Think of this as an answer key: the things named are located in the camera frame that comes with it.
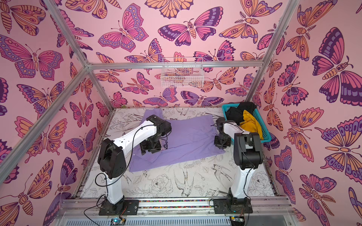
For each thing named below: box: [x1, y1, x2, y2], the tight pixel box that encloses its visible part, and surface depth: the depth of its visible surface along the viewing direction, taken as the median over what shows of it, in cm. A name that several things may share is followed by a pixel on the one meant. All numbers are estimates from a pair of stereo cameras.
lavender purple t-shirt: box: [129, 108, 226, 173], surface depth 98 cm
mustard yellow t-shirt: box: [239, 109, 264, 141], surface depth 99 cm
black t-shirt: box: [225, 101, 257, 125], surface depth 108 cm
